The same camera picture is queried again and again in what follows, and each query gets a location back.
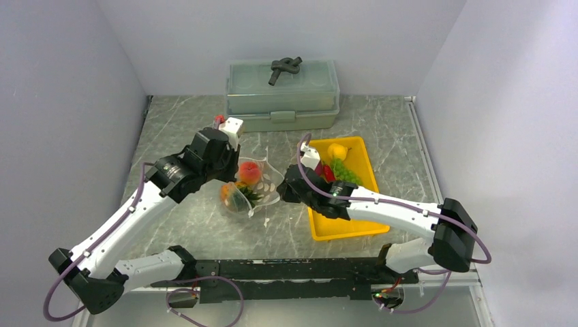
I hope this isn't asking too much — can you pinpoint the dark knotted rubber tube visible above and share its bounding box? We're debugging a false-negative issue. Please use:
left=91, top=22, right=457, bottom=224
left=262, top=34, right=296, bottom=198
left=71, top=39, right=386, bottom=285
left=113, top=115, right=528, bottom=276
left=268, top=57, right=303, bottom=86

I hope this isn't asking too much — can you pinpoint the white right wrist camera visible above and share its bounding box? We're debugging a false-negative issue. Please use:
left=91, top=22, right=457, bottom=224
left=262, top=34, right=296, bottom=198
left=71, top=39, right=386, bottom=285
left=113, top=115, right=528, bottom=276
left=300, top=143, right=322, bottom=174

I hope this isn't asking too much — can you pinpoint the pink toy peach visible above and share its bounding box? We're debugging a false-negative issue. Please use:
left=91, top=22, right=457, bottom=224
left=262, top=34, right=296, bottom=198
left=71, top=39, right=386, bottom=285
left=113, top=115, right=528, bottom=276
left=239, top=161, right=262, bottom=185

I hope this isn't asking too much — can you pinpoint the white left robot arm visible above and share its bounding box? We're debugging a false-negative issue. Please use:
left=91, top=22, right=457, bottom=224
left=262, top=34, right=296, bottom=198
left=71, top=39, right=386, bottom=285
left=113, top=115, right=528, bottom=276
left=49, top=124, right=243, bottom=315

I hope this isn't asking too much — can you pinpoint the red toy chili pepper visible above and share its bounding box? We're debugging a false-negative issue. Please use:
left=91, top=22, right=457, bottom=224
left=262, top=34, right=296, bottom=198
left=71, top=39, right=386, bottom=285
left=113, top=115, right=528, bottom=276
left=322, top=162, right=336, bottom=183

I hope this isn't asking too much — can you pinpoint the green toy grape bunch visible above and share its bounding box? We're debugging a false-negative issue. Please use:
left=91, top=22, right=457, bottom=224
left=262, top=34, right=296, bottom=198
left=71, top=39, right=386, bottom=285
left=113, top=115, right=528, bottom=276
left=330, top=158, right=363, bottom=186

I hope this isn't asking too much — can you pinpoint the clear zip top bag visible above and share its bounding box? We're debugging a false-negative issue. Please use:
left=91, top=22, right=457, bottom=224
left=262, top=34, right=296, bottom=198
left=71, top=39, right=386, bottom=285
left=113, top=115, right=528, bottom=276
left=220, top=157, right=283, bottom=217

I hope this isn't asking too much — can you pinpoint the yellow plastic tray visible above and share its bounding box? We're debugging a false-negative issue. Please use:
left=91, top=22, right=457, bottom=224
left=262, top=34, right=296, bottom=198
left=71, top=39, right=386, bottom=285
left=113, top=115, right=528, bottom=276
left=308, top=136, right=390, bottom=241

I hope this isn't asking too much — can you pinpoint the green translucent storage box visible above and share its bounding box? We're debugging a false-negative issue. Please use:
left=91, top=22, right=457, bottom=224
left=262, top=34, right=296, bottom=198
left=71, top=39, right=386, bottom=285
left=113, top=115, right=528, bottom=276
left=225, top=60, right=340, bottom=132

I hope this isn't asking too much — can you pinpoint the yellow toy pear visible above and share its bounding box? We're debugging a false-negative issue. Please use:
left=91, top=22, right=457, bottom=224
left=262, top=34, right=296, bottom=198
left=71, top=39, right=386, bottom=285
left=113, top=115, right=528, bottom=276
left=327, top=143, right=350, bottom=161

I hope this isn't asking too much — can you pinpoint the orange toy pineapple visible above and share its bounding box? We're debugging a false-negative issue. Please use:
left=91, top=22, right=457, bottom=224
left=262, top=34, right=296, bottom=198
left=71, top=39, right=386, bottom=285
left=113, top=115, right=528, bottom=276
left=219, top=181, right=263, bottom=213

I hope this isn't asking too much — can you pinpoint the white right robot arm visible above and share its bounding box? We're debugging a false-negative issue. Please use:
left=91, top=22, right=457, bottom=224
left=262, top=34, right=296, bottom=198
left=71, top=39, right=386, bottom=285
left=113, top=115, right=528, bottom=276
left=277, top=165, right=478, bottom=283

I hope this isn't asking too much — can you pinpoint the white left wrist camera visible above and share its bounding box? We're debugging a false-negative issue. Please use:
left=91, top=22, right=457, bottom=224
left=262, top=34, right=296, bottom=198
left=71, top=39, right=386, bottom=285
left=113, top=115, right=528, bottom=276
left=213, top=115, right=244, bottom=150

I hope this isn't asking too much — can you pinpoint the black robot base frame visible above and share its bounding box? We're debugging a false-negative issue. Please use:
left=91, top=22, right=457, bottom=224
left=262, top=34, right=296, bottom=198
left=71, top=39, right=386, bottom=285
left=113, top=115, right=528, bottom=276
left=152, top=258, right=419, bottom=304

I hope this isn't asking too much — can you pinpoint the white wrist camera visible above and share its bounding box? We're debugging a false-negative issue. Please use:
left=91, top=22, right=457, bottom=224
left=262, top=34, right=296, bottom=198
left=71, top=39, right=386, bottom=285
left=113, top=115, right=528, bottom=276
left=300, top=143, right=322, bottom=174
left=213, top=115, right=244, bottom=150

